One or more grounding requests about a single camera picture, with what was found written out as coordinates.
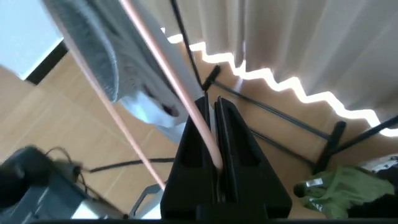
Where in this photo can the pink clothes hanger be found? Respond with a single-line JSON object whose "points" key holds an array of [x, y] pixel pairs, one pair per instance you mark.
{"points": [[201, 126]]}

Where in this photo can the black clothes rack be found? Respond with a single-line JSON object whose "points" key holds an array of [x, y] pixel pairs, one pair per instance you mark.
{"points": [[329, 146]]}

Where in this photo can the green garment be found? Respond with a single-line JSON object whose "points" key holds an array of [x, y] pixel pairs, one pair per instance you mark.
{"points": [[342, 189]]}

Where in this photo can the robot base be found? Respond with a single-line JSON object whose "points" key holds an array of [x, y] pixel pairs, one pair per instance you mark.
{"points": [[46, 193]]}

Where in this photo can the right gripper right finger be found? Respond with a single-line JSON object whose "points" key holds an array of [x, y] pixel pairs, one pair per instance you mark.
{"points": [[248, 183]]}

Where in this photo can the pale grey shorts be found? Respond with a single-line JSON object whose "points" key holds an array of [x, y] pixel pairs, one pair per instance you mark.
{"points": [[130, 62]]}

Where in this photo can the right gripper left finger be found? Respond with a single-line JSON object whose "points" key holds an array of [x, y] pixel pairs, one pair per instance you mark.
{"points": [[186, 186]]}

